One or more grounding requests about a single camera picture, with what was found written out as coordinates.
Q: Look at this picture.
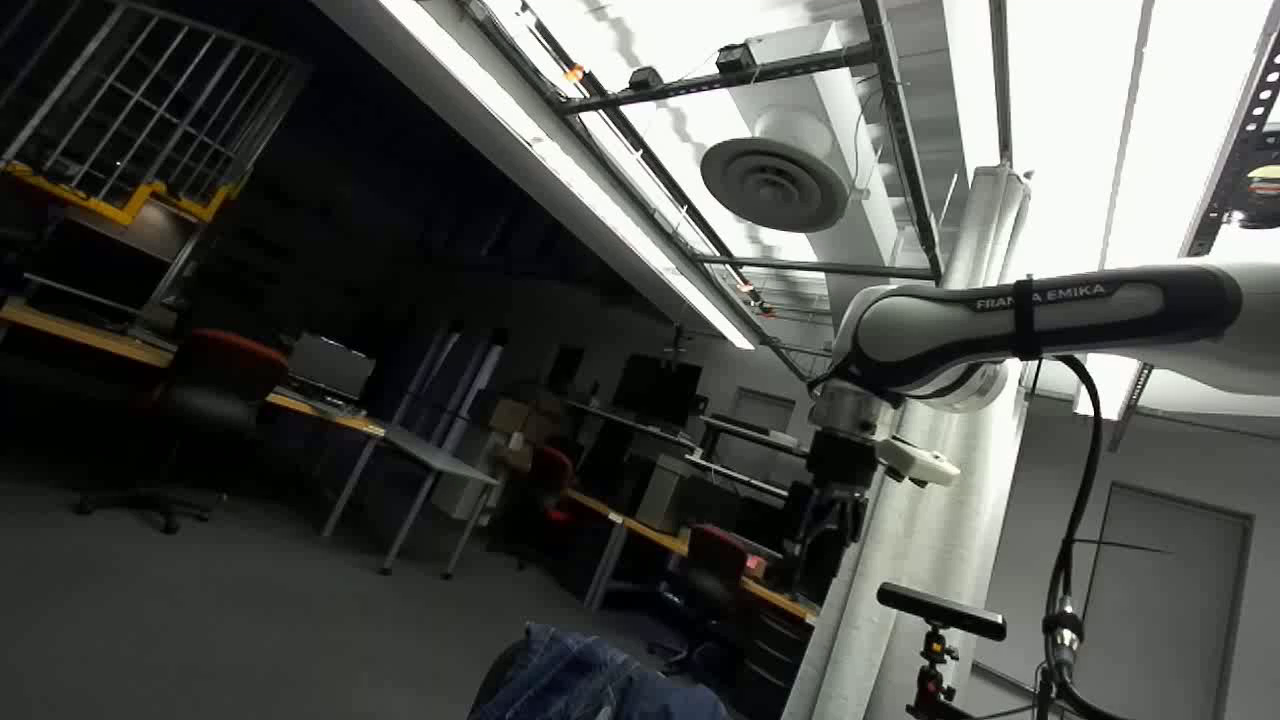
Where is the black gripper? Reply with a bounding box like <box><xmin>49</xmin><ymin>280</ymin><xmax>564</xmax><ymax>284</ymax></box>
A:
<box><xmin>800</xmin><ymin>425</ymin><xmax>884</xmax><ymax>538</ymax></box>

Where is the blue denim jacket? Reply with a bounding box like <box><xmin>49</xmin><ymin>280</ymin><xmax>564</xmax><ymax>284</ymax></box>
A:
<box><xmin>464</xmin><ymin>621</ymin><xmax>735</xmax><ymax>720</ymax></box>

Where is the red office chair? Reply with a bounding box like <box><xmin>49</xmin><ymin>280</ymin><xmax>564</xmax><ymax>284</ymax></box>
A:
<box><xmin>520</xmin><ymin>439</ymin><xmax>584</xmax><ymax>542</ymax></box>
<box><xmin>684</xmin><ymin>522</ymin><xmax>759</xmax><ymax>594</ymax></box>

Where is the black office chair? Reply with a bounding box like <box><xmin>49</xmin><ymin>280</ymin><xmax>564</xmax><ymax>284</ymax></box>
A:
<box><xmin>74</xmin><ymin>325</ymin><xmax>298</xmax><ymax>542</ymax></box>

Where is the white pillar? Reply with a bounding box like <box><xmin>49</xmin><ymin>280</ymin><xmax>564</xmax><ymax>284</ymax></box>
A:
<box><xmin>778</xmin><ymin>164</ymin><xmax>1036</xmax><ymax>720</ymax></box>

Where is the long wooden desk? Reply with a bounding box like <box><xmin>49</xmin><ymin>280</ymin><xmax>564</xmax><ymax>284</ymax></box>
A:
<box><xmin>0</xmin><ymin>295</ymin><xmax>392</xmax><ymax>446</ymax></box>
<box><xmin>555</xmin><ymin>485</ymin><xmax>825</xmax><ymax>632</ymax></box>

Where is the black computer monitor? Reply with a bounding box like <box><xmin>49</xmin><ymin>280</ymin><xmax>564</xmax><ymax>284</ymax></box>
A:
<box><xmin>611</xmin><ymin>353</ymin><xmax>707</xmax><ymax>434</ymax></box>

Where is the round ceiling vent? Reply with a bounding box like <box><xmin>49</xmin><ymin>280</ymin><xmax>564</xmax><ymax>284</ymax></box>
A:
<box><xmin>696</xmin><ymin>131</ymin><xmax>852</xmax><ymax>236</ymax></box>

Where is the grey door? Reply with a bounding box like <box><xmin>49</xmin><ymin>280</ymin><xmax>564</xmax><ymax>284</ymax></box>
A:
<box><xmin>1063</xmin><ymin>475</ymin><xmax>1257</xmax><ymax>720</ymax></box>

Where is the grey metal table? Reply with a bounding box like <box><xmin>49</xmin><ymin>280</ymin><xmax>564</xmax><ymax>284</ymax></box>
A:
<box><xmin>315</xmin><ymin>420</ymin><xmax>508</xmax><ymax>585</ymax></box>

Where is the ceiling light strip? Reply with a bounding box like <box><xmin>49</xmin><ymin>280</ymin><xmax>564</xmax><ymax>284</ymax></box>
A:
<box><xmin>375</xmin><ymin>0</ymin><xmax>759</xmax><ymax>358</ymax></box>

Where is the grey desktop monitor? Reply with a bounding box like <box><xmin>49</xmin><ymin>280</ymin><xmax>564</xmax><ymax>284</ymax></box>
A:
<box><xmin>284</xmin><ymin>334</ymin><xmax>381</xmax><ymax>412</ymax></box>

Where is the black bar camera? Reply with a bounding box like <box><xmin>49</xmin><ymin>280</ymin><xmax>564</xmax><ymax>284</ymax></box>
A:
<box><xmin>871</xmin><ymin>581</ymin><xmax>1011</xmax><ymax>644</ymax></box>

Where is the black camera stand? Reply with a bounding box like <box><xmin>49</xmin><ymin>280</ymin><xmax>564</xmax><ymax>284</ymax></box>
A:
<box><xmin>903</xmin><ymin>623</ymin><xmax>967</xmax><ymax>720</ymax></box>

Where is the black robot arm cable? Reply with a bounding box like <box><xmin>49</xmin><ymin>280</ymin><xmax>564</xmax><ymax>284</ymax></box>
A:
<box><xmin>1043</xmin><ymin>353</ymin><xmax>1112</xmax><ymax>630</ymax></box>

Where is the black ceiling rail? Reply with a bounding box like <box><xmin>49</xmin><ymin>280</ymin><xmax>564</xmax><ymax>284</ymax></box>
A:
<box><xmin>559</xmin><ymin>38</ymin><xmax>887</xmax><ymax>120</ymax></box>

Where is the black ceiling bracket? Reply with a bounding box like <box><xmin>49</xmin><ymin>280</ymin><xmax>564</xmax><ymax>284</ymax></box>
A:
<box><xmin>1180</xmin><ymin>32</ymin><xmax>1280</xmax><ymax>260</ymax></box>

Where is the white metal grid frame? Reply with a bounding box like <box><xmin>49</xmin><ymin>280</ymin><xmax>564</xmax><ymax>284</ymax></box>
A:
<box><xmin>0</xmin><ymin>0</ymin><xmax>312</xmax><ymax>232</ymax></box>

